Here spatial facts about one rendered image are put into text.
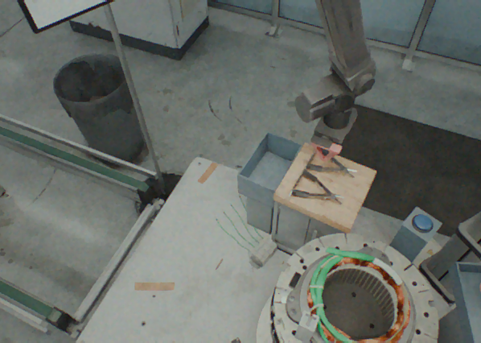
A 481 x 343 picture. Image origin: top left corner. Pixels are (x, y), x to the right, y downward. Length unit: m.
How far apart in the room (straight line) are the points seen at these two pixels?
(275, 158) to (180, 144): 1.41
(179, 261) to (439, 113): 2.11
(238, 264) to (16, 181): 1.76
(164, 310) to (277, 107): 1.79
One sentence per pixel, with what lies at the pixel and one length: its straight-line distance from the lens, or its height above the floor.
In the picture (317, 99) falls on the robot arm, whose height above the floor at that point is 1.36.
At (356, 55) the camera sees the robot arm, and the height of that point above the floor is 1.46.
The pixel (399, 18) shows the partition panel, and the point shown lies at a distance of 3.01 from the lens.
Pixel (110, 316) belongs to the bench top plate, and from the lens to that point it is 1.23.
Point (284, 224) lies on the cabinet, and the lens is 1.12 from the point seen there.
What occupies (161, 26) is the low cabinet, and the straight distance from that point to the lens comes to 2.98.
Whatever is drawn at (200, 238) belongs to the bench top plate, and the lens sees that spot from 1.27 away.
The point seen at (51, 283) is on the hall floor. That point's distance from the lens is 2.26.
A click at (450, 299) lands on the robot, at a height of 0.66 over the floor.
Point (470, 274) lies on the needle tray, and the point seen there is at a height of 1.02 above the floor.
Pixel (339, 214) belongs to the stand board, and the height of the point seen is 1.06.
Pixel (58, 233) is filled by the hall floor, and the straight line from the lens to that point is 2.38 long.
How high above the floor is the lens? 1.91
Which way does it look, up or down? 54 degrees down
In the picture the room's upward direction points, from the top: 3 degrees counter-clockwise
